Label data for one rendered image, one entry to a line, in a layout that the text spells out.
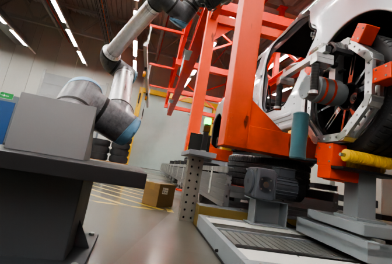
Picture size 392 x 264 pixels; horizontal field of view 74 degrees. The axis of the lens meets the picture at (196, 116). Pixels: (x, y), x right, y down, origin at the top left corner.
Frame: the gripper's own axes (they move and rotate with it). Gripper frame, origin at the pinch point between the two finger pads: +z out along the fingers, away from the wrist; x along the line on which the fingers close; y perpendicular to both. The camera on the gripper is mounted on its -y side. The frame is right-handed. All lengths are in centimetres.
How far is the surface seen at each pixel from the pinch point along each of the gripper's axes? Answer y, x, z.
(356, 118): -14, -69, 32
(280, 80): -12, -62, -14
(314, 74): -12, -47, 16
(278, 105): -1, -70, -8
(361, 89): -33, -73, 19
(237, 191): 48, -111, -14
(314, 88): -7, -50, 19
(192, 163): 60, -85, -34
